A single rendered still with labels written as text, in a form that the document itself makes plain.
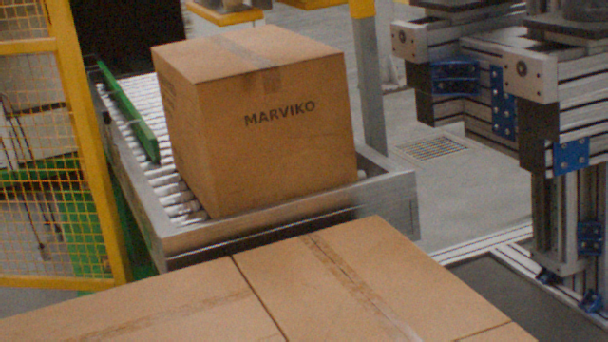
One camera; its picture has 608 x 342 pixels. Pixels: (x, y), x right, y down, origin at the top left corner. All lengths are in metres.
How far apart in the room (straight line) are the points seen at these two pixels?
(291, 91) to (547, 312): 0.91
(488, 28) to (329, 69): 0.43
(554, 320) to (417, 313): 0.67
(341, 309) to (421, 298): 0.16
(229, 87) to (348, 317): 0.67
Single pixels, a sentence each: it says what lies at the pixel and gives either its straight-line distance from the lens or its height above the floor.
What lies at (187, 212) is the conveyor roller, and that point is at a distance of 2.23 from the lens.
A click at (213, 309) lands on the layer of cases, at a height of 0.54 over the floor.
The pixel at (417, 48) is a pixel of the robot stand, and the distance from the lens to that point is 1.97.
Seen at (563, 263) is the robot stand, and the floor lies 0.36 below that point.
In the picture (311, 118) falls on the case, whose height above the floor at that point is 0.79.
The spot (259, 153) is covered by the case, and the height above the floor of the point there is 0.73.
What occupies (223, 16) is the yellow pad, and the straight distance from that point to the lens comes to 1.61.
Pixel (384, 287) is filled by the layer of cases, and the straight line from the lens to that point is 1.67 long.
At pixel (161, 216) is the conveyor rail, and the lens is 2.07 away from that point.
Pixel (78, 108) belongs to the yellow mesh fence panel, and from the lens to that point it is 2.58.
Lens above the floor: 1.37
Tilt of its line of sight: 21 degrees down
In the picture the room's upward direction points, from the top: 8 degrees counter-clockwise
